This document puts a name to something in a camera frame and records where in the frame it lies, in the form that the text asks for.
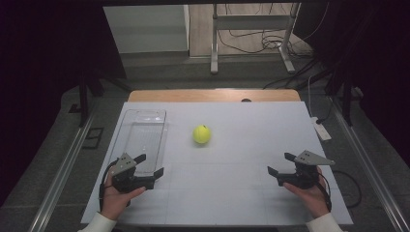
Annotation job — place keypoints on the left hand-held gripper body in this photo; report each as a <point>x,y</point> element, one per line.
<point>124,166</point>

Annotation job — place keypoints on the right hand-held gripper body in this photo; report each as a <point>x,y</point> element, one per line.
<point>306,175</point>

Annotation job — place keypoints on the clear plastic tray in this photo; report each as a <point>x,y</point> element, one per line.
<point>146,135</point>

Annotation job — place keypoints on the yellow tennis ball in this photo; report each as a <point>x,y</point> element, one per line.
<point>202,134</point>

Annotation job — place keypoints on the person's right hand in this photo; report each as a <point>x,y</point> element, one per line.
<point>314,199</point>

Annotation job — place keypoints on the person's left hand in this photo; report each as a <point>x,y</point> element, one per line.
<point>114,201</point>

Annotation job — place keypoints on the white power strip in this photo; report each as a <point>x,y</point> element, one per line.
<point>321,130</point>

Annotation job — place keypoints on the white board mat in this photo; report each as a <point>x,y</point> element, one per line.
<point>225,180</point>

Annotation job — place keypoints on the black metal stand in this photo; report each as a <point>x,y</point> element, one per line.
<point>347,103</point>
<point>83,100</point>

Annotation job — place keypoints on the white cabinet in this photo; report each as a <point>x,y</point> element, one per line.
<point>145,29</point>

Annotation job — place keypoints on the black rectangular frame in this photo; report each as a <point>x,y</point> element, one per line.
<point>87,142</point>

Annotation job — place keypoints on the aluminium rail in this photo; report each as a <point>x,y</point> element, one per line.
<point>370,174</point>
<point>61,180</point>

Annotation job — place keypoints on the white metal desk frame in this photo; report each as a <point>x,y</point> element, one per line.
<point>251,22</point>

